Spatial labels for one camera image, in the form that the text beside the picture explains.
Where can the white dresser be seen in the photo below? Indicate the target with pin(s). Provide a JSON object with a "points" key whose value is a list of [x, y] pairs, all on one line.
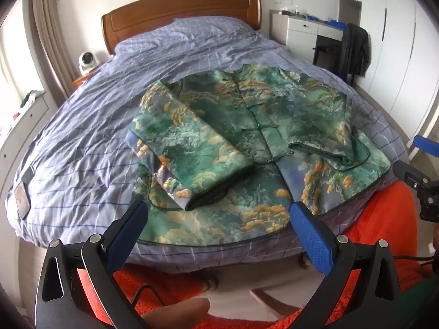
{"points": [[24, 133]]}

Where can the pale crumpled cloth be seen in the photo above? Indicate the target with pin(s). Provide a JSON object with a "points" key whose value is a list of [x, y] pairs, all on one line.
{"points": [[30, 96]]}

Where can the blue plastic item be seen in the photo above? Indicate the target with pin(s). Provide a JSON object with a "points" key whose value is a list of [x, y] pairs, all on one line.
{"points": [[334, 24]]}

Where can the person's left hand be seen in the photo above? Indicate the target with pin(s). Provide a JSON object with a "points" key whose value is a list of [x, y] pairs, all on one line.
{"points": [[178, 312]]}

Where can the wooden nightstand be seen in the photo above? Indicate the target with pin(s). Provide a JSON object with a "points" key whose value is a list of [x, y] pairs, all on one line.
{"points": [[80, 80]]}

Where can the white wardrobe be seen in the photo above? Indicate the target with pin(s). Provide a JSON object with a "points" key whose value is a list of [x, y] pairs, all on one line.
{"points": [[394, 41]]}

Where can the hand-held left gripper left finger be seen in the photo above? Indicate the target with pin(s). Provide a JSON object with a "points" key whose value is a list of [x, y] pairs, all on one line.
{"points": [[136, 214]]}

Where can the person's orange fleece clothing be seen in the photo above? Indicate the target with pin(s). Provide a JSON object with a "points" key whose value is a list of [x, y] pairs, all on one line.
{"points": [[387, 212]]}

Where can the wooden headboard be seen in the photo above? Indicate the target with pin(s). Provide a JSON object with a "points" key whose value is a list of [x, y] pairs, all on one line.
{"points": [[171, 10]]}

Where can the white desk with drawers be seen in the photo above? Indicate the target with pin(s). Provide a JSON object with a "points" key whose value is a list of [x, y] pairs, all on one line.
{"points": [[298, 31]]}

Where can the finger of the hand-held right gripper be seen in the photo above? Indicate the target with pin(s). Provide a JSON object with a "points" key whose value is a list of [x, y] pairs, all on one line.
{"points": [[425, 143], [410, 174]]}

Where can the black jacket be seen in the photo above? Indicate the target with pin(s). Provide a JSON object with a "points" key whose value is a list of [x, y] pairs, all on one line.
{"points": [[355, 48]]}

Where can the white round fan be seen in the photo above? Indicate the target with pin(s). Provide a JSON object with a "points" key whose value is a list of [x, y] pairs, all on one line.
{"points": [[87, 61]]}

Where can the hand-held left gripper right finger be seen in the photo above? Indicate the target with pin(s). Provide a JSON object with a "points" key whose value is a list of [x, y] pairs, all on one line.
{"points": [[313, 238]]}

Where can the blue checked bed blanket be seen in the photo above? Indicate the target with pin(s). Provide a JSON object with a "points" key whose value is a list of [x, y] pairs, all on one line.
{"points": [[85, 144]]}

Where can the beige curtain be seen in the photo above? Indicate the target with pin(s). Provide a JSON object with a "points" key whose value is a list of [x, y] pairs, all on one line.
{"points": [[51, 41]]}

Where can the green printed jacket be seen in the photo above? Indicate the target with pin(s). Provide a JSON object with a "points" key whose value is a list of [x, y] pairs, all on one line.
{"points": [[212, 137]]}

